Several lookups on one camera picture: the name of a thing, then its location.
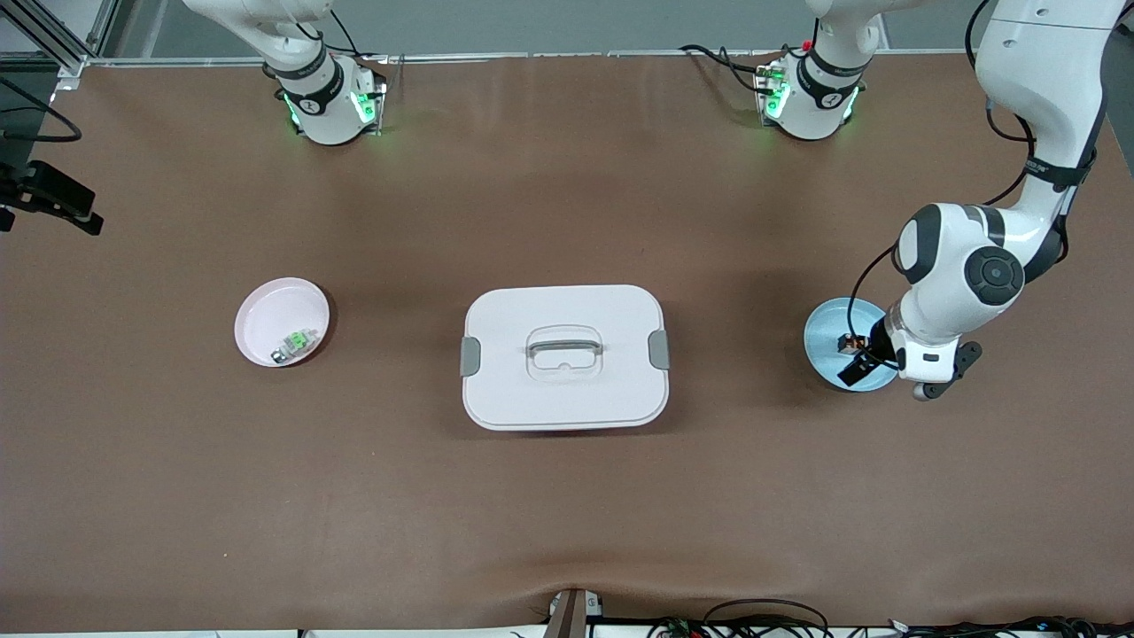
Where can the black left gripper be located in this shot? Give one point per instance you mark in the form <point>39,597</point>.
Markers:
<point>876,339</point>

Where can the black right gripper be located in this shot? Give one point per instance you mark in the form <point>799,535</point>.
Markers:
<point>35,190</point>

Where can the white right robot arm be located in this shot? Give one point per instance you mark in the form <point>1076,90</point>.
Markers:
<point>323,106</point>

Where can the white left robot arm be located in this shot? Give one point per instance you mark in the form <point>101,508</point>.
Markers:
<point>957,266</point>

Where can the white lidded box grey clips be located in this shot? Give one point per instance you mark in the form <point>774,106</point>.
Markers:
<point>567,399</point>

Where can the light blue round plate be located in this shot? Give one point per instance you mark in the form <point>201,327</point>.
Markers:
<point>824,341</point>

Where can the pink round plate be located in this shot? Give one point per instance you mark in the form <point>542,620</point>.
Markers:
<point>266,315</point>

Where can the brown table mat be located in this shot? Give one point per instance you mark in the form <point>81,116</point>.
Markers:
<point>567,514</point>

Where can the aluminium frame post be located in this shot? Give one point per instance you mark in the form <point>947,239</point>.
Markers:
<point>71,66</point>

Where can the green push-button switch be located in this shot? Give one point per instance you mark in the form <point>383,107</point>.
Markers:
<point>299,341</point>

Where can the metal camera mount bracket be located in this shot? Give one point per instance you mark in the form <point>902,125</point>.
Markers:
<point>571,616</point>

